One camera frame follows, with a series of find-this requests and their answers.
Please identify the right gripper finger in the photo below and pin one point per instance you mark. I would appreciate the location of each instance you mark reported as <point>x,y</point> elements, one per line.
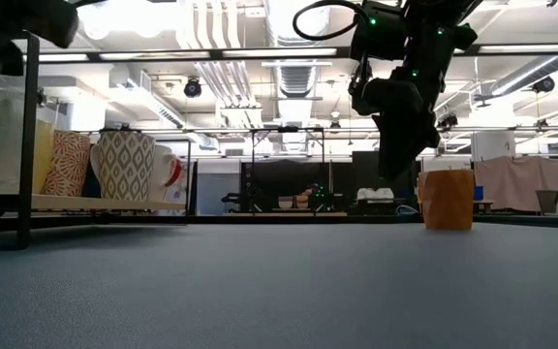
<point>395,140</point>

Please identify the orange faceted mug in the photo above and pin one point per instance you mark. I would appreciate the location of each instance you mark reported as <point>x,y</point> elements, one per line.
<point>446,201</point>

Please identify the yellow mug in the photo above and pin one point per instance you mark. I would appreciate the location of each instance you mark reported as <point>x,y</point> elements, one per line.
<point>45,160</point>

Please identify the coral floral pattern mug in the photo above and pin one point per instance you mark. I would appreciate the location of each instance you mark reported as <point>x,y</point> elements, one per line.
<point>68,165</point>

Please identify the grey diamond pattern mug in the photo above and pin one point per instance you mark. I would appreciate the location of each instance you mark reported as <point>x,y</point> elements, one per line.
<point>124,167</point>

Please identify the red and white mug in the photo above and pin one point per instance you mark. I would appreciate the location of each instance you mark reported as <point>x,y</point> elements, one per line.
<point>165,174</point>

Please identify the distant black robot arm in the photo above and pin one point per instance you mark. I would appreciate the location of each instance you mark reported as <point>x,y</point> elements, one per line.
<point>319,199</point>
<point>240,199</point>

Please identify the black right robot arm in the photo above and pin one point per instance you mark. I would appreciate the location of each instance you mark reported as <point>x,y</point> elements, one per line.
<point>429,14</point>

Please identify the white folded cloths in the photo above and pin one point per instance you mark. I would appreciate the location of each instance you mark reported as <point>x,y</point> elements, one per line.
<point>376,194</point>

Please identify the white column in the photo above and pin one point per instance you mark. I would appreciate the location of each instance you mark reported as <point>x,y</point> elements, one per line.
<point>492,145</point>

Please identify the blue plastic container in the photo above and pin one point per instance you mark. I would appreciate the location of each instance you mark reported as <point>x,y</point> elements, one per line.
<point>478,193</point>

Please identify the distant orange cup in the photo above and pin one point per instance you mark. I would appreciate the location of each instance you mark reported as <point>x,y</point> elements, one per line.
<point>301,201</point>

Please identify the black partition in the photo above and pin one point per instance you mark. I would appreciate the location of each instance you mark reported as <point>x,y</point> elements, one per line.
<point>279,179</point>

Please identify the distant white cup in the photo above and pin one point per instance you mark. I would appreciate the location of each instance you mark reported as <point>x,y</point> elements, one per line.
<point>286,202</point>

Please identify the pink cloth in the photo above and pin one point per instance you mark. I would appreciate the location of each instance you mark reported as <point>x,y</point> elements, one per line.
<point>516,181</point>

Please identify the grey office chair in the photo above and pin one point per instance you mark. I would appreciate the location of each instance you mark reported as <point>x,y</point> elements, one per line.
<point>547,201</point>

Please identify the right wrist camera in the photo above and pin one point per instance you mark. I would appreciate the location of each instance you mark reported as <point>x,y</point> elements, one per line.
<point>381,34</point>

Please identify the distant black station frame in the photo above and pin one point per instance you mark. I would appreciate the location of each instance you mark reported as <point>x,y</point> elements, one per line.
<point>288,129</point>

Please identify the black ceiling dome camera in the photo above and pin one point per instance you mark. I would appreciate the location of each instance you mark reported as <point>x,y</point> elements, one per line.
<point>543,85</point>
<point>193,89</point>

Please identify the silver ceiling air duct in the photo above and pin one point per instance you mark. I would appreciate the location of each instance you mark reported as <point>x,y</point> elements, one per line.
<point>298,77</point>

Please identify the black rig frame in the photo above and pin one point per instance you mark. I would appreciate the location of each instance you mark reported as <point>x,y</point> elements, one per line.
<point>259,219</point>

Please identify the wooden shelf black frame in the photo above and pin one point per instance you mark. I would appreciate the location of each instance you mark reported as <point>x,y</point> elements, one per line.
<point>114,202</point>

